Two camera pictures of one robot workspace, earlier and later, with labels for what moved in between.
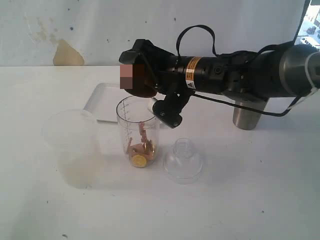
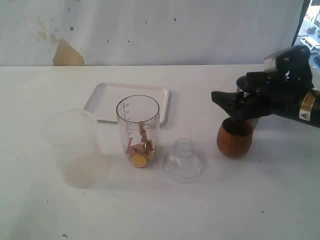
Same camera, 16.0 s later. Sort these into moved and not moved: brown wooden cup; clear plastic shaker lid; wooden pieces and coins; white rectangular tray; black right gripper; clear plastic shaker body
Moved: black right gripper; brown wooden cup
Not moved: clear plastic shaker body; clear plastic shaker lid; white rectangular tray; wooden pieces and coins
